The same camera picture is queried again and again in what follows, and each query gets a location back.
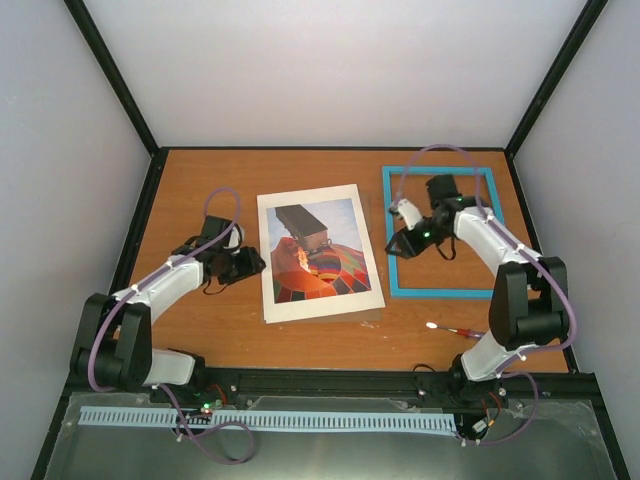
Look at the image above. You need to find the blue wooden photo frame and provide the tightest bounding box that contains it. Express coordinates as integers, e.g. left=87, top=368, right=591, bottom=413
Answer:
left=382, top=165, right=504, bottom=300

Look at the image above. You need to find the red purple handled screwdriver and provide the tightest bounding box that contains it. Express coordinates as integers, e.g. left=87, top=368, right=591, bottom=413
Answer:
left=425, top=322, right=484, bottom=339

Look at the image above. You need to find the hot air balloon photo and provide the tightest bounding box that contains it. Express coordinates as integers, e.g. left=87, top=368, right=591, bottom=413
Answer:
left=266, top=198, right=371, bottom=304

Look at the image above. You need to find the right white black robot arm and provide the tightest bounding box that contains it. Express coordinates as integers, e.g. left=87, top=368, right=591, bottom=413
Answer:
left=385, top=174, right=576, bottom=404

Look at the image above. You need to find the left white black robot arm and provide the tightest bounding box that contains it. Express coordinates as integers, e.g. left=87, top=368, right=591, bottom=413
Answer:
left=70, top=215, right=266, bottom=403

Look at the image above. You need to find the brown cardboard backing board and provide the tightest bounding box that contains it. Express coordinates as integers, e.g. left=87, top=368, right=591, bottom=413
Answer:
left=269, top=192, right=384, bottom=326

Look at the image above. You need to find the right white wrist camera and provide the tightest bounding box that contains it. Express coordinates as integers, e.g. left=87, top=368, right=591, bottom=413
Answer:
left=388, top=198, right=423, bottom=231

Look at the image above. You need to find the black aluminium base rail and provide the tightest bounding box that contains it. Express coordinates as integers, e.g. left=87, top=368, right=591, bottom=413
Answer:
left=171, top=368, right=603, bottom=411

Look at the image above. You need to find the light blue slotted cable duct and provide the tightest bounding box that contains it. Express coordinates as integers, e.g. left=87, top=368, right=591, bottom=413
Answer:
left=77, top=406, right=456, bottom=436

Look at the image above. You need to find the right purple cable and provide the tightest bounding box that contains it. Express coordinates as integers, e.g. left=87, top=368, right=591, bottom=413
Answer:
left=394, top=143, right=581, bottom=446

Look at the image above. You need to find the black enclosure frame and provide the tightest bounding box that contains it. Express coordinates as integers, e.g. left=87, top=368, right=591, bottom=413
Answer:
left=29, top=0, right=632, bottom=480

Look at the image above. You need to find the grey metal base plate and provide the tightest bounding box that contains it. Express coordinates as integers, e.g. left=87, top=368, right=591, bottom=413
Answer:
left=43, top=394, right=628, bottom=479

